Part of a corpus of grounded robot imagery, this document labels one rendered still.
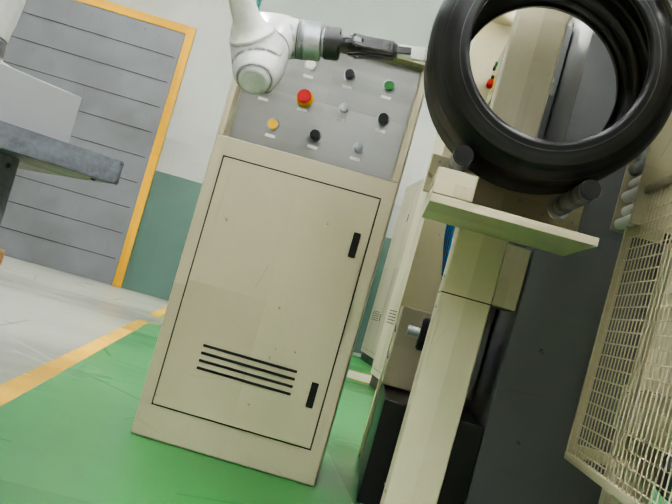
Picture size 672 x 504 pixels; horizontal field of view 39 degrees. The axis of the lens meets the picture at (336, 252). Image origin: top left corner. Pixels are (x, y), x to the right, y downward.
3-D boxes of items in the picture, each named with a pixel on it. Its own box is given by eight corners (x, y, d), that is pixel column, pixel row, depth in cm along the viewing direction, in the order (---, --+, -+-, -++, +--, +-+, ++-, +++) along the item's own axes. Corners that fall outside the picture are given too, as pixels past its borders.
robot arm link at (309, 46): (303, 26, 221) (328, 29, 221) (297, 64, 221) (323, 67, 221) (300, 13, 212) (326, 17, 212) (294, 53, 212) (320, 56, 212)
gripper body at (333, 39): (324, 20, 212) (365, 25, 212) (326, 31, 221) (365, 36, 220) (320, 53, 212) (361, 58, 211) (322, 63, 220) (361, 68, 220)
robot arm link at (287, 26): (300, 51, 224) (292, 75, 213) (236, 44, 225) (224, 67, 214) (303, 8, 218) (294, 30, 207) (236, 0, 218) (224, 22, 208)
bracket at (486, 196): (422, 191, 240) (432, 154, 240) (574, 233, 237) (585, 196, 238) (422, 189, 236) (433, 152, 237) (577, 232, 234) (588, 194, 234)
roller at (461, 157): (450, 190, 237) (437, 178, 237) (463, 177, 237) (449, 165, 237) (463, 169, 202) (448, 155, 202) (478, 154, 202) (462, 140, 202)
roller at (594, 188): (559, 220, 235) (546, 207, 236) (571, 207, 235) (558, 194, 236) (591, 204, 200) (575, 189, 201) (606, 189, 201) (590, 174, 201)
